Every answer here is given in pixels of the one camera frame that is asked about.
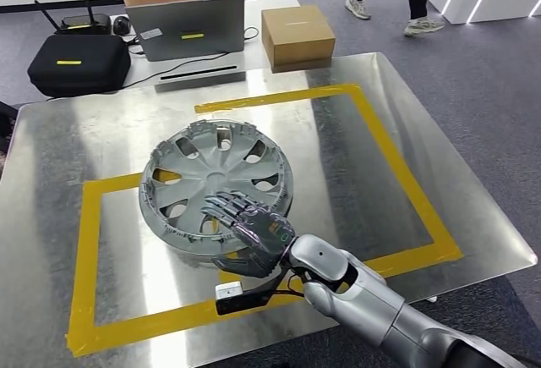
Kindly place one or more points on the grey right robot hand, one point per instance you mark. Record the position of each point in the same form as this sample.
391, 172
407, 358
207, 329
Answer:
262, 236

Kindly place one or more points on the silver plastic wheel cover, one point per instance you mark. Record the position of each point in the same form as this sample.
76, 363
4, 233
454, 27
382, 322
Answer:
203, 175

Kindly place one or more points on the stainless steel workbench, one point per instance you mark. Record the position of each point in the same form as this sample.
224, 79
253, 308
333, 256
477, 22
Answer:
380, 186

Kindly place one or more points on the white table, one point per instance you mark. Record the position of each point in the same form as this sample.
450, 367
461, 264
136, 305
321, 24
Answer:
256, 57

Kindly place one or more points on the brown cardboard box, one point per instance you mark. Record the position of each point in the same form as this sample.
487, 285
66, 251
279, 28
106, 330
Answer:
296, 35

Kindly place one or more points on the white power strip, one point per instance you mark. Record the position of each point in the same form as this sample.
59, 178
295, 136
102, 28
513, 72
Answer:
431, 299

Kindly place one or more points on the large yellow tape rectangle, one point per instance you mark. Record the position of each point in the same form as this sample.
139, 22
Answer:
85, 270

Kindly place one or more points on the grey laptop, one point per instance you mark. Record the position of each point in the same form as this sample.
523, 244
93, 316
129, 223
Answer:
185, 21

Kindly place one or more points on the black computer mouse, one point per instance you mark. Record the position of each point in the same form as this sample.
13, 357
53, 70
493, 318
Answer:
121, 25

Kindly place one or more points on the black zip carry case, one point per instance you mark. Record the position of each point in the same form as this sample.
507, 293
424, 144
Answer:
76, 74

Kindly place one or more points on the black wifi router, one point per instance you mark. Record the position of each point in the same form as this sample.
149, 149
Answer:
84, 22

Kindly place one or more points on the black bag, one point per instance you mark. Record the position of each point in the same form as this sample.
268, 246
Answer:
6, 130

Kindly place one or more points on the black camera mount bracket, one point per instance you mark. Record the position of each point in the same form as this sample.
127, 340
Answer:
262, 298

